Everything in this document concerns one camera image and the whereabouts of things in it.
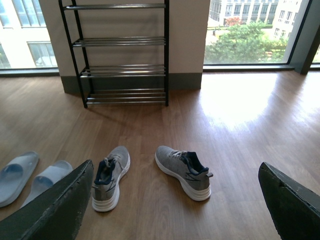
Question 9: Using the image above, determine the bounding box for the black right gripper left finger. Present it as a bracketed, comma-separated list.
[0, 159, 94, 240]

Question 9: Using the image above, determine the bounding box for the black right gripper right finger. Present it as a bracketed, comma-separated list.
[258, 162, 320, 240]

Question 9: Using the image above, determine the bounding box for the light blue slipper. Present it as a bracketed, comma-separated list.
[21, 160, 73, 208]
[0, 151, 39, 208]

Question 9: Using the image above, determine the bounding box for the grey sneaker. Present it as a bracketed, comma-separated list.
[92, 146, 131, 212]
[155, 145, 213, 202]

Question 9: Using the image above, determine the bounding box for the black metal shoe rack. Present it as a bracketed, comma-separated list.
[58, 0, 170, 108]

